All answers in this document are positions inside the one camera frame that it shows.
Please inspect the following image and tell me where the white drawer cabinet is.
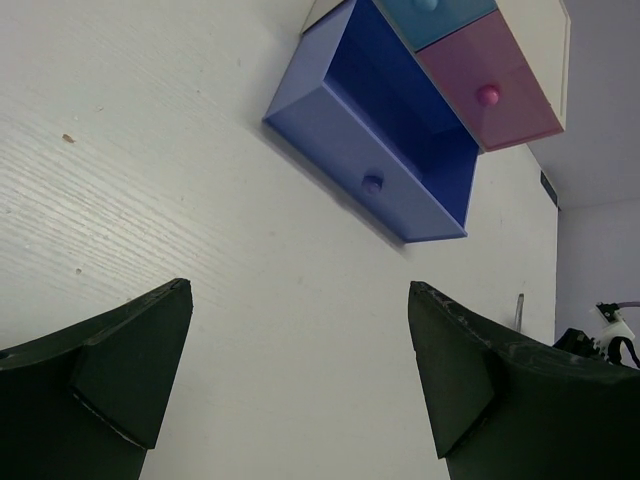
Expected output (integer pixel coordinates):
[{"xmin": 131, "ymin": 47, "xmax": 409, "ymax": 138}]
[{"xmin": 299, "ymin": 0, "xmax": 572, "ymax": 134}]

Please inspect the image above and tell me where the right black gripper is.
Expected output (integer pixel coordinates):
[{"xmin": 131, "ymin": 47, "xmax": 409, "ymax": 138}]
[{"xmin": 553, "ymin": 328, "xmax": 639, "ymax": 367}]

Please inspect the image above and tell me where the purple-blue wide drawer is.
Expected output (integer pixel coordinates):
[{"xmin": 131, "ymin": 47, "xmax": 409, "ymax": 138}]
[{"xmin": 264, "ymin": 1, "xmax": 479, "ymax": 243}]

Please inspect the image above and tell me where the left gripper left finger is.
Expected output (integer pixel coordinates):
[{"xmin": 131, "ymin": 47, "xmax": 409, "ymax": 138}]
[{"xmin": 1, "ymin": 278, "xmax": 193, "ymax": 479}]

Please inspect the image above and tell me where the blue label sticker right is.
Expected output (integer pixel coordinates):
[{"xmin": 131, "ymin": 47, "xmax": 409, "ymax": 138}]
[{"xmin": 540, "ymin": 171, "xmax": 559, "ymax": 209}]

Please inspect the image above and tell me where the green handled screwdriver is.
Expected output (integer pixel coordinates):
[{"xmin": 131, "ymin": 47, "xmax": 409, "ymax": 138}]
[{"xmin": 514, "ymin": 293, "xmax": 525, "ymax": 332}]

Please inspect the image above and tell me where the light blue small drawer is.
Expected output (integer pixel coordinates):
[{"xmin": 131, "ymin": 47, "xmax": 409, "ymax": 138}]
[{"xmin": 380, "ymin": 0, "xmax": 497, "ymax": 51}]

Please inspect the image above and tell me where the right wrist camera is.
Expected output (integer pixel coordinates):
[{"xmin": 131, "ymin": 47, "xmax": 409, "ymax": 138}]
[{"xmin": 593, "ymin": 302, "xmax": 635, "ymax": 363}]

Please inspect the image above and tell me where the pink drawer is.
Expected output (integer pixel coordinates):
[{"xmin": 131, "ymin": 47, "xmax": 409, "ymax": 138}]
[{"xmin": 417, "ymin": 10, "xmax": 564, "ymax": 152}]

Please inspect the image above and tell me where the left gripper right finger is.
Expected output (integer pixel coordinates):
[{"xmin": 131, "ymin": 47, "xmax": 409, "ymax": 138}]
[{"xmin": 408, "ymin": 282, "xmax": 639, "ymax": 479}]

